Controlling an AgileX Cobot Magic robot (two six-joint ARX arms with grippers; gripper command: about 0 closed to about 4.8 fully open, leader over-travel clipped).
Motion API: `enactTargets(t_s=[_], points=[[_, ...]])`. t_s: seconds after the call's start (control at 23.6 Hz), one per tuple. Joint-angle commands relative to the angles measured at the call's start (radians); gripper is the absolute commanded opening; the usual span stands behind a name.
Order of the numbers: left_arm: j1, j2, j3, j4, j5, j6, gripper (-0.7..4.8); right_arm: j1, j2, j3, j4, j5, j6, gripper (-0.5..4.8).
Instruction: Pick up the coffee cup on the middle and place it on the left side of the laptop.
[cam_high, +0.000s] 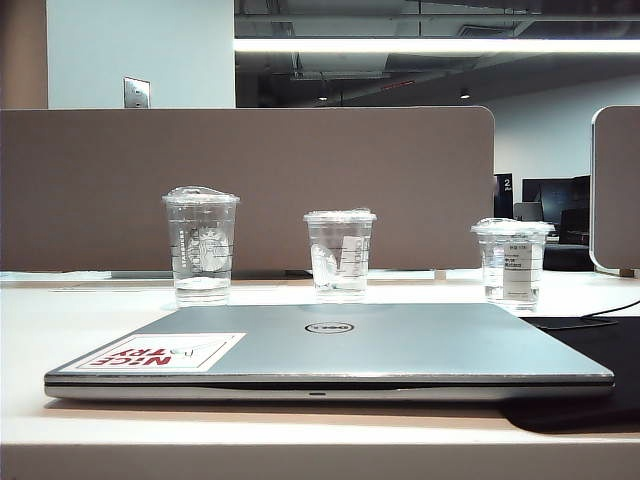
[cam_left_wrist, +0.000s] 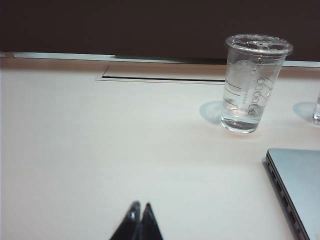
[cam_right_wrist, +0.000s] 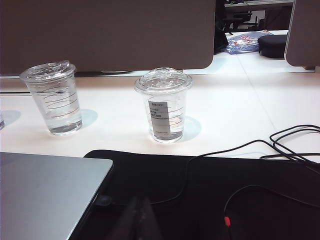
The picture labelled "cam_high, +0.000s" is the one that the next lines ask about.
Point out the grey office chair back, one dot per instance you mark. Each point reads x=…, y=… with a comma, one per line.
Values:
x=527, y=211

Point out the tall clear Starbucks cup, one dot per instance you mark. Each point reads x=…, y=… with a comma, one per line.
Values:
x=200, y=250

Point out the white ceiling light strip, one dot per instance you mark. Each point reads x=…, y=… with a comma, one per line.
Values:
x=400, y=45

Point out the black sign with number two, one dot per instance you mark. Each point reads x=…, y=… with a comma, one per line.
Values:
x=505, y=195

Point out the narrow brown desk divider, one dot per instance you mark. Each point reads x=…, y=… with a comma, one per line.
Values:
x=620, y=190

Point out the black round cushion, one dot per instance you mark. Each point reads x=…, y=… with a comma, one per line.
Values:
x=565, y=257

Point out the black desk mat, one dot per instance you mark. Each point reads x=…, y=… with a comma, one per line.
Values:
x=625, y=365

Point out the metal wall switch plate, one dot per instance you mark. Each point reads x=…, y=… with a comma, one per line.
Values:
x=136, y=92

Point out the silver Dell laptop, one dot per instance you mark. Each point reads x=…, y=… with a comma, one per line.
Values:
x=400, y=350

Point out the short clear Starbucks cup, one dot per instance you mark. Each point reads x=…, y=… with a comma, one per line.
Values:
x=340, y=260

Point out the clear cup with white label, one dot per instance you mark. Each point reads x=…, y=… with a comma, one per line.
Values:
x=515, y=270

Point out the red white Nice Try sticker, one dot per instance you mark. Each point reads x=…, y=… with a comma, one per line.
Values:
x=215, y=350

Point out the black computer monitor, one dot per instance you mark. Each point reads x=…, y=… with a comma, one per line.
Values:
x=555, y=195

